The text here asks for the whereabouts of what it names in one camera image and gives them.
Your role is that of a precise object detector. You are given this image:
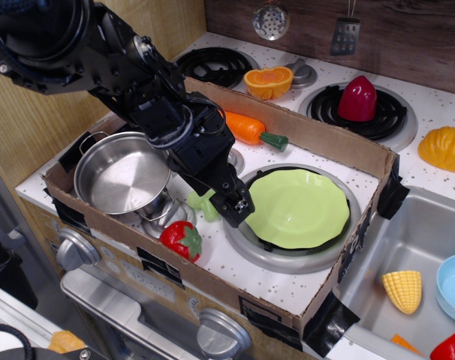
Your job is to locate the silver stove knob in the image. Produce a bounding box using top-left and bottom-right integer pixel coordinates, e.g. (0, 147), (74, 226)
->
(228, 148), (245, 175)
(56, 228), (101, 272)
(285, 58), (318, 89)
(197, 307), (252, 359)

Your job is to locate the right silver stove knob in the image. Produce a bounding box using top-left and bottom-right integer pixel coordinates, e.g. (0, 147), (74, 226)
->
(197, 307), (252, 359)

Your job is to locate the orange toy half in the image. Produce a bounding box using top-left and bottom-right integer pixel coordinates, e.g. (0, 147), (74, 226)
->
(243, 66), (294, 101)

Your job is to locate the red toy strawberry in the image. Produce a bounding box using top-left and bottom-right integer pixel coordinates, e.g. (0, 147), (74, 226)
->
(159, 220), (203, 263)

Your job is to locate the hanging metal spatula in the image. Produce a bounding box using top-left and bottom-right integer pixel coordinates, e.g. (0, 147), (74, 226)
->
(330, 0), (361, 56)

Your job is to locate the light blue bowl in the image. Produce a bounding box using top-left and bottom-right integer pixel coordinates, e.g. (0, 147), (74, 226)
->
(435, 255), (455, 320)

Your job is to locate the yellow toy squash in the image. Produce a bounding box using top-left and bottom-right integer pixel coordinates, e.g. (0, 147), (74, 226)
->
(417, 126), (455, 173)

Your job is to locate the silver sink basin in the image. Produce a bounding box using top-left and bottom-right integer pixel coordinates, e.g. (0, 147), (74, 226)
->
(329, 187), (455, 359)

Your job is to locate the silver centre stove knob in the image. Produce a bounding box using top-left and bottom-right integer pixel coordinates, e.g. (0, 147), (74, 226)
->
(285, 58), (318, 89)

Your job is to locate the stainless steel pot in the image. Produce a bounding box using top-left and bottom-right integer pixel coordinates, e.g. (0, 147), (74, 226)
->
(74, 131), (174, 222)

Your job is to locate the left silver stove knob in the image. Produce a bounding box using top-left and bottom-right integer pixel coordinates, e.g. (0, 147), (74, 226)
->
(56, 228), (101, 272)

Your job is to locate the silver oven door handle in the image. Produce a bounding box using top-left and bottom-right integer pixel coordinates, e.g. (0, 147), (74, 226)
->
(60, 268), (206, 359)

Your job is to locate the back left black burner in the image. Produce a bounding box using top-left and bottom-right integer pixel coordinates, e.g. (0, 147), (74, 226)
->
(174, 47), (258, 89)

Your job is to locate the brown cardboard fence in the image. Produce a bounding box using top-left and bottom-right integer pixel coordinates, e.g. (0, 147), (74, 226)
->
(44, 79), (399, 359)

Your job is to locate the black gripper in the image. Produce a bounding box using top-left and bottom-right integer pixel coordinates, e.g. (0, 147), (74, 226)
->
(146, 99), (255, 228)

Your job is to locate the back right black burner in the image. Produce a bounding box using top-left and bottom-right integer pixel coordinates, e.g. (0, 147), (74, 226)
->
(298, 82), (417, 152)

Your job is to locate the orange toy carrot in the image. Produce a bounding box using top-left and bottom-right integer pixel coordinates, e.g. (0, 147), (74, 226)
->
(218, 110), (288, 152)

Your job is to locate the dark red toy pepper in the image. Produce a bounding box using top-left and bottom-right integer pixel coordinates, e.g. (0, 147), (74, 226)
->
(337, 76), (378, 122)

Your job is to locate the black cable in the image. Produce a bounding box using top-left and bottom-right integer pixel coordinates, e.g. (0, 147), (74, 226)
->
(0, 322), (35, 360)

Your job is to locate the yellow toy corn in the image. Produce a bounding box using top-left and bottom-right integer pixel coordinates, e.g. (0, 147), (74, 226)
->
(381, 270), (423, 315)

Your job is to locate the hanging metal strainer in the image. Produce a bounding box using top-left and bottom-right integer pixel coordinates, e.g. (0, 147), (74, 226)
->
(252, 1), (291, 41)

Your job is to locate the orange toy slice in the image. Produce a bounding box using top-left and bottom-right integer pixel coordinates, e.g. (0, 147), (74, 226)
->
(391, 334), (423, 356)

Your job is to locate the silver inner stove knob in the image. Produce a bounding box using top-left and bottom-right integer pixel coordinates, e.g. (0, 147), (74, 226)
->
(228, 148), (245, 175)

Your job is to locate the black burner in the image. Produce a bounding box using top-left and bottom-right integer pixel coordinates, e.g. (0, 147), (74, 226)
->
(174, 47), (258, 89)
(298, 82), (417, 152)

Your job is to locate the front right silver burner ring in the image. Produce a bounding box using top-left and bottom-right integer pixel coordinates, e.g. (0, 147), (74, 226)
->
(222, 163), (363, 275)

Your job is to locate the light green plate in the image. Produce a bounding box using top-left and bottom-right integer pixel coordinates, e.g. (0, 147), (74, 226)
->
(246, 169), (351, 250)

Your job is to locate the green toy broccoli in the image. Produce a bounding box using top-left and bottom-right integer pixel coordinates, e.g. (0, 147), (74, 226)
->
(187, 189), (219, 222)

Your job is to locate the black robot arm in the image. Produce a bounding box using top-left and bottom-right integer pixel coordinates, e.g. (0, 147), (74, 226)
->
(0, 1), (255, 227)

